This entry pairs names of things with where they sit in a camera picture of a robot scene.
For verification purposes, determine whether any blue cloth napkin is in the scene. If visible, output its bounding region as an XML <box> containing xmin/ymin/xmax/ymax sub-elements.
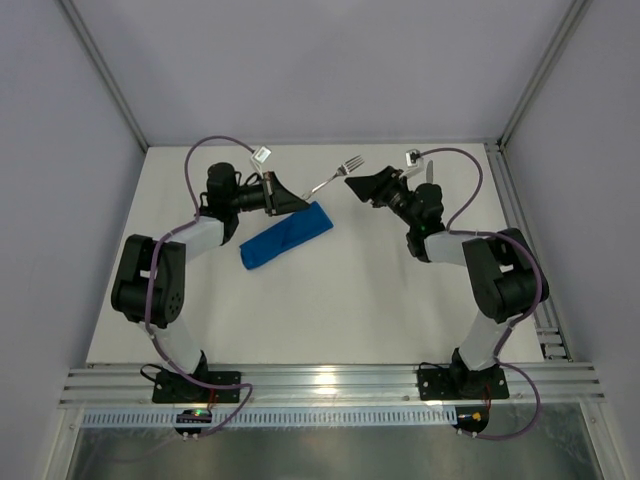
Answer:
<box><xmin>240</xmin><ymin>201</ymin><xmax>334</xmax><ymax>270</ymax></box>

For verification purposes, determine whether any aluminium front rail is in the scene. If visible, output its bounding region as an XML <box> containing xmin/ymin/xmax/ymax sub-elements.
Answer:
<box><xmin>59</xmin><ymin>362</ymin><xmax>605</xmax><ymax>407</ymax></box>

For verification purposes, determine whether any silver table knife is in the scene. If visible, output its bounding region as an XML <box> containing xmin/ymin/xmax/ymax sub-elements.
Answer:
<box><xmin>425</xmin><ymin>160</ymin><xmax>435</xmax><ymax>184</ymax></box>

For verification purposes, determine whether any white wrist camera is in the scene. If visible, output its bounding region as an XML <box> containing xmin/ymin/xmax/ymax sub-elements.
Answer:
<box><xmin>250</xmin><ymin>145</ymin><xmax>272</xmax><ymax>176</ymax></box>
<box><xmin>402</xmin><ymin>149</ymin><xmax>426</xmax><ymax>179</ymax></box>

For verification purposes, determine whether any purple cable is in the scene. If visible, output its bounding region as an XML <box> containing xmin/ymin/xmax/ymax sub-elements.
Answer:
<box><xmin>143</xmin><ymin>134</ymin><xmax>261</xmax><ymax>441</ymax></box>
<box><xmin>414</xmin><ymin>146</ymin><xmax>545</xmax><ymax>440</ymax></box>

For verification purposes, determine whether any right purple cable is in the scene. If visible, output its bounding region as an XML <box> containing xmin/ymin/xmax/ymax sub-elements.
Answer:
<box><xmin>414</xmin><ymin>146</ymin><xmax>545</xmax><ymax>440</ymax></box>

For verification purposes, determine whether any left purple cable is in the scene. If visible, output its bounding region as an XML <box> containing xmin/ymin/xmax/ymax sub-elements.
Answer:
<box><xmin>143</xmin><ymin>134</ymin><xmax>261</xmax><ymax>441</ymax></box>

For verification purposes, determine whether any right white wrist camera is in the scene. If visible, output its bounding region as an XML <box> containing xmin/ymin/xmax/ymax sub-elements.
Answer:
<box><xmin>402</xmin><ymin>149</ymin><xmax>426</xmax><ymax>179</ymax></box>

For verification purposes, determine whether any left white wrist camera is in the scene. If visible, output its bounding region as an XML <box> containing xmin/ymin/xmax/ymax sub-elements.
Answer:
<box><xmin>250</xmin><ymin>145</ymin><xmax>272</xmax><ymax>176</ymax></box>

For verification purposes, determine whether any right aluminium side rail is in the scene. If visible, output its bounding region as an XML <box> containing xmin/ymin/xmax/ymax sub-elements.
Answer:
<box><xmin>483</xmin><ymin>140</ymin><xmax>573</xmax><ymax>362</ymax></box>

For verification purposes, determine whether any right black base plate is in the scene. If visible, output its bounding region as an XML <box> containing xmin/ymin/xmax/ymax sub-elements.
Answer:
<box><xmin>416</xmin><ymin>364</ymin><xmax>510</xmax><ymax>400</ymax></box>

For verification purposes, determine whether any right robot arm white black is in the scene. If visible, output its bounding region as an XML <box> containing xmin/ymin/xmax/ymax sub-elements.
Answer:
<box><xmin>345</xmin><ymin>166</ymin><xmax>548</xmax><ymax>400</ymax></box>

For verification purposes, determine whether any left aluminium frame post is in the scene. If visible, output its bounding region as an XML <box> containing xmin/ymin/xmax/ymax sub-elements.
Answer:
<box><xmin>55</xmin><ymin>0</ymin><xmax>150</xmax><ymax>153</ymax></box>

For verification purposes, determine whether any aluminium frame post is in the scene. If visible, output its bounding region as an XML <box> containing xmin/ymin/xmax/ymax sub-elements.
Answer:
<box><xmin>55</xmin><ymin>0</ymin><xmax>150</xmax><ymax>153</ymax></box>
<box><xmin>497</xmin><ymin>0</ymin><xmax>593</xmax><ymax>149</ymax></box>

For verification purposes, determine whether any left black connector box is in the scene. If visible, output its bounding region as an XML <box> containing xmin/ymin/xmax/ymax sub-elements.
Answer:
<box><xmin>173</xmin><ymin>408</ymin><xmax>212</xmax><ymax>437</ymax></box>

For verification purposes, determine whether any right aluminium frame post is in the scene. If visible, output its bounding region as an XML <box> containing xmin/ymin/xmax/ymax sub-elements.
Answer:
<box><xmin>497</xmin><ymin>0</ymin><xmax>593</xmax><ymax>149</ymax></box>

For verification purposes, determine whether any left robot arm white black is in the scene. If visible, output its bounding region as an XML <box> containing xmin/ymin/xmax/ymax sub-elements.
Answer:
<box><xmin>111</xmin><ymin>163</ymin><xmax>314</xmax><ymax>403</ymax></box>

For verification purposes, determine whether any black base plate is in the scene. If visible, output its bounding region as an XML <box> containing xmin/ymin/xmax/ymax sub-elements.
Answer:
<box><xmin>416</xmin><ymin>364</ymin><xmax>510</xmax><ymax>400</ymax></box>
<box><xmin>152</xmin><ymin>370</ymin><xmax>241</xmax><ymax>404</ymax></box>

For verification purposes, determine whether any right black connector box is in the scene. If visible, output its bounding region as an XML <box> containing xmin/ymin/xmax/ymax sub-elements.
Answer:
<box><xmin>453</xmin><ymin>411</ymin><xmax>489</xmax><ymax>437</ymax></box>

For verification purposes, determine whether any black connector box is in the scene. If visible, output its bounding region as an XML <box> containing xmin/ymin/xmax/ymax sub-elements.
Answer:
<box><xmin>453</xmin><ymin>411</ymin><xmax>489</xmax><ymax>437</ymax></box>
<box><xmin>173</xmin><ymin>408</ymin><xmax>212</xmax><ymax>437</ymax></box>

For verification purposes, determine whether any silver fork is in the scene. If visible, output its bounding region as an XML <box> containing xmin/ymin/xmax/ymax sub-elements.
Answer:
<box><xmin>302</xmin><ymin>155</ymin><xmax>365</xmax><ymax>200</ymax></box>

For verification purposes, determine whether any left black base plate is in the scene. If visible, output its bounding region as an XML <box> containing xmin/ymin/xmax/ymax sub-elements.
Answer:
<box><xmin>152</xmin><ymin>370</ymin><xmax>241</xmax><ymax>404</ymax></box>

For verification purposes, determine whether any slotted grey cable duct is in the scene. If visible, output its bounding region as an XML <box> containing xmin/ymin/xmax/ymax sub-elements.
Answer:
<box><xmin>81</xmin><ymin>405</ymin><xmax>457</xmax><ymax>428</ymax></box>

